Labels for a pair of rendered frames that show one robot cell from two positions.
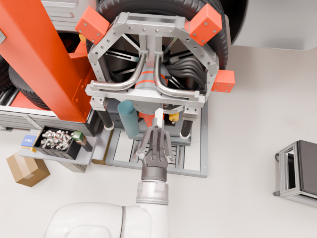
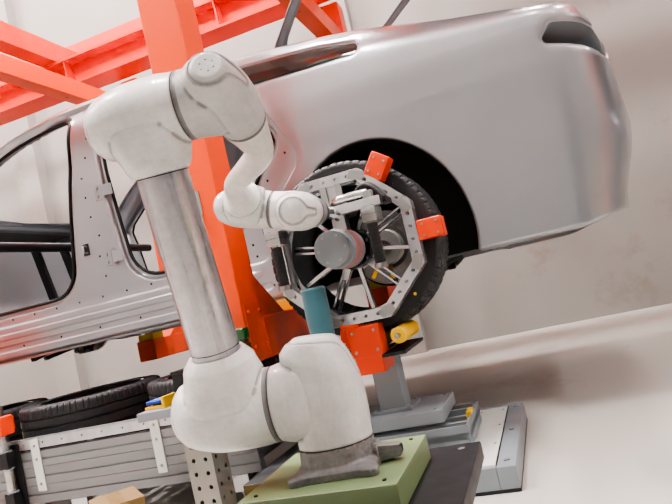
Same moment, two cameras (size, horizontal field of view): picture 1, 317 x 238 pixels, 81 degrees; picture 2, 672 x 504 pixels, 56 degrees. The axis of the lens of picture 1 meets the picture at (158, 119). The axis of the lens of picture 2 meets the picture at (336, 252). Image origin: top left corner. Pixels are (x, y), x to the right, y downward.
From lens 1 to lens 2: 1.87 m
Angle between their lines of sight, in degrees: 64
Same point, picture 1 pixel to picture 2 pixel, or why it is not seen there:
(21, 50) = (210, 226)
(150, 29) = (328, 181)
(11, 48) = not seen: hidden behind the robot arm
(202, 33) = (374, 167)
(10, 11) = (216, 186)
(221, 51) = (416, 197)
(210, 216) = not seen: outside the picture
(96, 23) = not seen: hidden behind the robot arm
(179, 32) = (354, 173)
